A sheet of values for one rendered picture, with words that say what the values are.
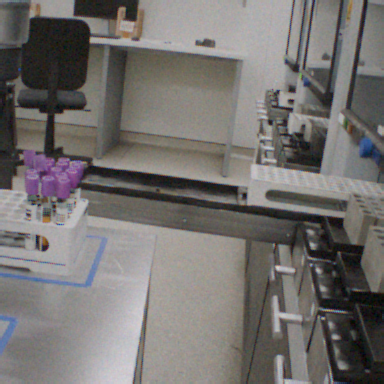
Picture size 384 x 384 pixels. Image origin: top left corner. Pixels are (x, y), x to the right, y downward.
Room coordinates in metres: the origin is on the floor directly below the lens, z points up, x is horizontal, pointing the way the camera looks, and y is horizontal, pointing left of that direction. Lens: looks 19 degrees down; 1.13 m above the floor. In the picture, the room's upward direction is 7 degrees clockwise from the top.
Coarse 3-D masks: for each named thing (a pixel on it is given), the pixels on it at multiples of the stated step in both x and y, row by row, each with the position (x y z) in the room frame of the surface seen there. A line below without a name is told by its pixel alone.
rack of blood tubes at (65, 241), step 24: (0, 192) 0.64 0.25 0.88; (24, 192) 0.65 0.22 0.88; (0, 216) 0.58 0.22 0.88; (24, 216) 0.57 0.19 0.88; (72, 216) 0.59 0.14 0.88; (0, 240) 0.58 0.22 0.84; (24, 240) 0.60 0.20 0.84; (48, 240) 0.56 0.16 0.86; (72, 240) 0.56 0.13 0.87; (24, 264) 0.56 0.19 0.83; (48, 264) 0.56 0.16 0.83; (72, 264) 0.56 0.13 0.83
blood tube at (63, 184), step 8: (64, 184) 0.56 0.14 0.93; (56, 192) 0.56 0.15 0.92; (64, 192) 0.56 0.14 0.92; (64, 200) 0.56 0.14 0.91; (56, 208) 0.57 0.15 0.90; (64, 208) 0.56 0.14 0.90; (56, 216) 0.57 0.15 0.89; (64, 216) 0.56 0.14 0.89; (56, 224) 0.57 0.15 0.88; (64, 224) 0.57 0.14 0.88
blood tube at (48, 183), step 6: (42, 180) 0.56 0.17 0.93; (48, 180) 0.56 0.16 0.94; (54, 180) 0.57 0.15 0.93; (42, 186) 0.56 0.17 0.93; (48, 186) 0.56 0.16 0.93; (54, 186) 0.57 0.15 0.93; (42, 192) 0.56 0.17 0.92; (48, 192) 0.56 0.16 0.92; (54, 192) 0.57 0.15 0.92; (42, 198) 0.56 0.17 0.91; (48, 198) 0.56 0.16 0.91; (42, 204) 0.56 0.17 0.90; (48, 204) 0.56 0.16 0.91; (42, 210) 0.56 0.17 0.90; (48, 210) 0.56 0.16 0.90; (42, 216) 0.56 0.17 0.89; (48, 216) 0.56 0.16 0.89; (42, 222) 0.56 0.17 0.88; (48, 222) 0.56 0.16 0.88; (42, 240) 0.56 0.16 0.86; (42, 246) 0.56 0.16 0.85; (48, 246) 0.57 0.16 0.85
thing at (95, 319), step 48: (96, 240) 0.67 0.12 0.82; (144, 240) 0.69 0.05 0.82; (0, 288) 0.51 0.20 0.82; (48, 288) 0.52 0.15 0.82; (96, 288) 0.54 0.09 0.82; (144, 288) 0.55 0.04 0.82; (0, 336) 0.42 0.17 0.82; (48, 336) 0.43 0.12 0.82; (96, 336) 0.44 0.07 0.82; (144, 336) 0.70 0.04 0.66
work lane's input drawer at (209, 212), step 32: (96, 192) 0.91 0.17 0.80; (128, 192) 0.91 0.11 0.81; (160, 192) 0.91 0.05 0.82; (192, 192) 0.98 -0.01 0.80; (224, 192) 1.00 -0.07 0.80; (160, 224) 0.90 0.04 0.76; (192, 224) 0.89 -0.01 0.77; (224, 224) 0.89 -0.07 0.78; (256, 224) 0.89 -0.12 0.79; (288, 224) 0.88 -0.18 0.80
